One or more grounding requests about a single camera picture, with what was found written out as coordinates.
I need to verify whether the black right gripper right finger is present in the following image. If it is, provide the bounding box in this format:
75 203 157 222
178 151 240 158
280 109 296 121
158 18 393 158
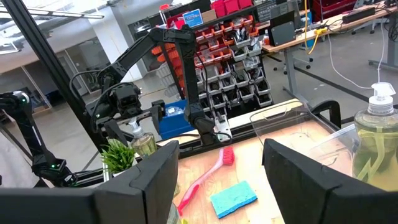
262 139 398 224

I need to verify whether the blue sign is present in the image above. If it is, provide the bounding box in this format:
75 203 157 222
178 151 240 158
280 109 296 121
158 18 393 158
182 8 205 28

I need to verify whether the blue storage bin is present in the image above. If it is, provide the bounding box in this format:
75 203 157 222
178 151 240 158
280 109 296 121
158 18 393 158
157 98 196 141

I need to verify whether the dark grey box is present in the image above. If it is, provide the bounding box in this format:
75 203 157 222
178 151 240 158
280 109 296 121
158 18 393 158
267 11 297 47

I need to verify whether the parts bin rack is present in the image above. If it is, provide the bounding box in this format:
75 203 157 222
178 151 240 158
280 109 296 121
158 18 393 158
151 12 275 109

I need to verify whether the shallow clear plastic tray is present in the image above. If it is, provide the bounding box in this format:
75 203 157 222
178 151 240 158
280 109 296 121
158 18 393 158
249 100 338 156

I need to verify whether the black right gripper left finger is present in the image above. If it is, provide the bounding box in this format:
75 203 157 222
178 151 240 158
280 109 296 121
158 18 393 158
0 140 180 224

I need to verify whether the black power strip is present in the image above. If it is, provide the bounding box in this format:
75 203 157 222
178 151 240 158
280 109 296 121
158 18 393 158
341 6 376 25

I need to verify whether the red dish brush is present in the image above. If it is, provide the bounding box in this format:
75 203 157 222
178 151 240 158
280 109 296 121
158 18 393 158
176 145 236 218

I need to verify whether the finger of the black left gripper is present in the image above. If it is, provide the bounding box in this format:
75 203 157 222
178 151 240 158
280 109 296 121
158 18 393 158
151 99 166 134
104 119 128 146

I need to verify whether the wooden workbench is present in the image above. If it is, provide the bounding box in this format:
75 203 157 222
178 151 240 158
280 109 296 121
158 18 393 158
261 1 398 97

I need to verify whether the white floor cable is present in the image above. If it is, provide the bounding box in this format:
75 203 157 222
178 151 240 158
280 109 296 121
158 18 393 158
326 21 388 91

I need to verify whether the blue kitchen sponge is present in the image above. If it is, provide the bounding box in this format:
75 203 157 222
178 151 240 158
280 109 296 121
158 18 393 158
210 180 259 220

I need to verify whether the yellow bench cable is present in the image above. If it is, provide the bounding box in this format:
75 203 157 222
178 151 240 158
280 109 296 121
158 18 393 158
303 0 329 55

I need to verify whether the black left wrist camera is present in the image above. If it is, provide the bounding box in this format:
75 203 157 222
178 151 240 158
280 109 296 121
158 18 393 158
115 84 141 109

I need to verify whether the small green potted plant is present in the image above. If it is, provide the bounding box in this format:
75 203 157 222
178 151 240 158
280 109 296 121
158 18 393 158
99 138 138 183

